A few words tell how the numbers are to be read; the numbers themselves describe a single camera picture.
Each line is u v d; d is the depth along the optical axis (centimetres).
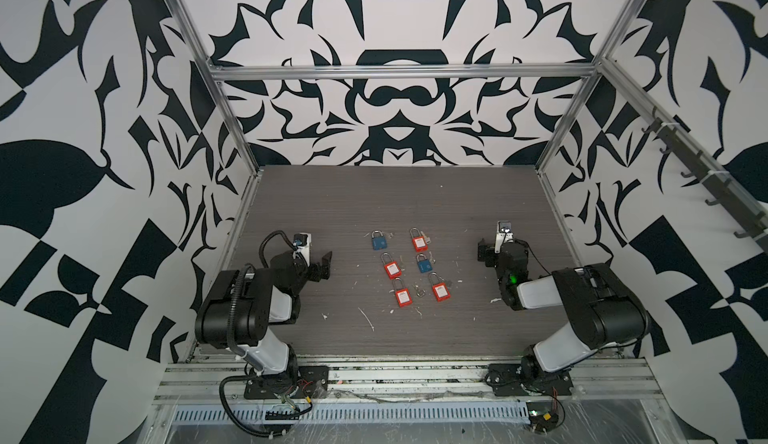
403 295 87
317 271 84
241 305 44
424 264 94
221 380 65
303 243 81
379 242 99
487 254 86
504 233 81
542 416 71
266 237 68
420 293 89
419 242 99
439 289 88
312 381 74
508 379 74
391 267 92
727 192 55
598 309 46
